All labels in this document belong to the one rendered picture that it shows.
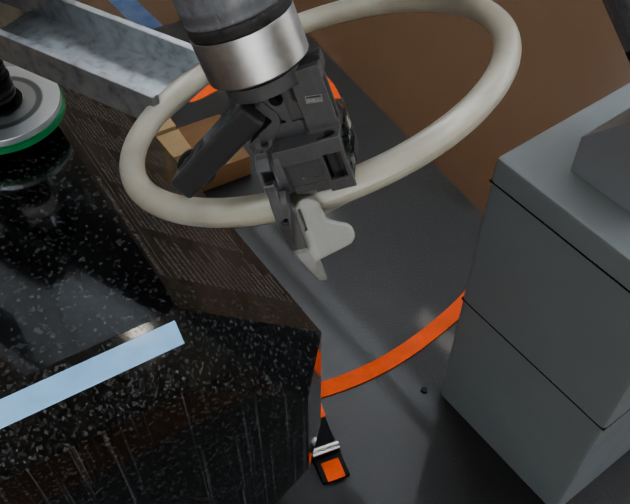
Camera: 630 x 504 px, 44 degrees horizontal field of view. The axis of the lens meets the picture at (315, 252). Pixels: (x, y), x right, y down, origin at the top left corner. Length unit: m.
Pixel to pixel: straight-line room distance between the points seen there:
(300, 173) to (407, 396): 1.44
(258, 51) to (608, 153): 0.87
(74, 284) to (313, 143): 0.66
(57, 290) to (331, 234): 0.62
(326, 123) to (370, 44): 2.50
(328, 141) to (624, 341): 0.90
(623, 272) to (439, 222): 1.17
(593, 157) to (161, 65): 0.73
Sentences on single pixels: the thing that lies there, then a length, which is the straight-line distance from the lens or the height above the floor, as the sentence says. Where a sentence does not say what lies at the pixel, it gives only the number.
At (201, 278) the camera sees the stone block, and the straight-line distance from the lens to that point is 1.31.
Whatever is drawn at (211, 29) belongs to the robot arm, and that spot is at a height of 1.47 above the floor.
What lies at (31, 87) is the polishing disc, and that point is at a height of 0.93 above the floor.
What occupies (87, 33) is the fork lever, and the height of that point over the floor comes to 1.12.
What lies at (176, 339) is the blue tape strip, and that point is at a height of 0.84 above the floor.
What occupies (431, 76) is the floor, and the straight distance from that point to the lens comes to 3.04.
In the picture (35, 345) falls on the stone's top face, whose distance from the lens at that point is 1.20.
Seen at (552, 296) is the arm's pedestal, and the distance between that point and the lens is 1.53.
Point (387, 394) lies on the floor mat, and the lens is 2.08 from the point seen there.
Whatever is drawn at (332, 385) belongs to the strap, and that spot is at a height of 0.02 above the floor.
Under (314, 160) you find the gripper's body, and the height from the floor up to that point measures 1.34.
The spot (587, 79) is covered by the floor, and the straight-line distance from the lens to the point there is 3.16.
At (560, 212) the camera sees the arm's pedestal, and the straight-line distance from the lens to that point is 1.40.
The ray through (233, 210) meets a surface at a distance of 0.76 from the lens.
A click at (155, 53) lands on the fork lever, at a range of 1.18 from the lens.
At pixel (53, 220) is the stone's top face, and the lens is 1.35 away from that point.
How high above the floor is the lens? 1.81
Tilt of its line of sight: 50 degrees down
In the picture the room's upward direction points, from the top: straight up
